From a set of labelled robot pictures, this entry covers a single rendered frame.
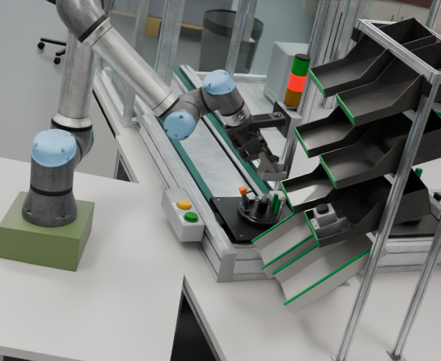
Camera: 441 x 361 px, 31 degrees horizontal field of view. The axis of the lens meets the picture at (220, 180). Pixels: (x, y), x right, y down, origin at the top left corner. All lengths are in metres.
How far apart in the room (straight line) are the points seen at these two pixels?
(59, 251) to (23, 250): 0.10
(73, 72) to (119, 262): 0.54
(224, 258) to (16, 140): 2.72
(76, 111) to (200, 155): 0.71
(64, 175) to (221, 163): 0.79
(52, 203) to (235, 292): 0.56
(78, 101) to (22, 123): 2.77
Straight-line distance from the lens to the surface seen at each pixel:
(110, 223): 2.47
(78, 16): 2.04
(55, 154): 2.16
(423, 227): 2.65
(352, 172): 1.90
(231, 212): 2.42
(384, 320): 2.35
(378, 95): 1.89
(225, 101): 2.15
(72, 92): 2.24
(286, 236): 2.21
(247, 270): 2.31
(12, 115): 5.10
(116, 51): 2.04
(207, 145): 2.93
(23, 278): 2.21
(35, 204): 2.23
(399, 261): 2.56
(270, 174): 2.34
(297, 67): 2.45
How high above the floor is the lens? 2.17
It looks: 28 degrees down
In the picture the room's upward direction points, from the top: 12 degrees clockwise
